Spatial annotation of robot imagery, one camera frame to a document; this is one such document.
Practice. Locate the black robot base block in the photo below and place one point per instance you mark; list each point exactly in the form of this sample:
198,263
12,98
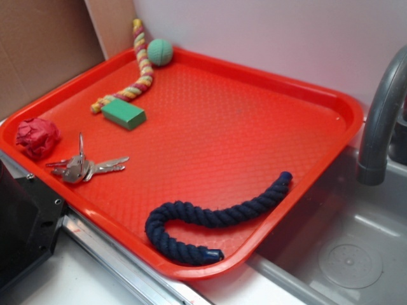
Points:
31,217

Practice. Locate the red plastic tray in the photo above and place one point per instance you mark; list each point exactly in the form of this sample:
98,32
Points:
216,134

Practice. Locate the green rectangular block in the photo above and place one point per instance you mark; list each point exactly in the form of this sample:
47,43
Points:
124,114

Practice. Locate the green rubber ball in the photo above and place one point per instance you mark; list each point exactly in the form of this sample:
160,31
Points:
160,52

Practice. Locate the silver key bunch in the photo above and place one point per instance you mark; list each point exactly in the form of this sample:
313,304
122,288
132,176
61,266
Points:
78,168

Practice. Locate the crumpled red paper ball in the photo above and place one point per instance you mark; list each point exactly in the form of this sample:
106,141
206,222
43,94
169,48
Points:
38,137

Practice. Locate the grey plastic sink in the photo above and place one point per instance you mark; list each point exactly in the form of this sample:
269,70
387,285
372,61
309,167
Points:
343,243

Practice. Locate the grey curved faucet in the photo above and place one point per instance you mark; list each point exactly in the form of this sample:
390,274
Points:
384,134

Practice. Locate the brown cardboard panel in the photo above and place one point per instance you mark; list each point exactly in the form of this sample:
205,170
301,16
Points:
46,43

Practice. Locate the silver metal rail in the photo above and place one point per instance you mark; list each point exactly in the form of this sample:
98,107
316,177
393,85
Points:
90,268

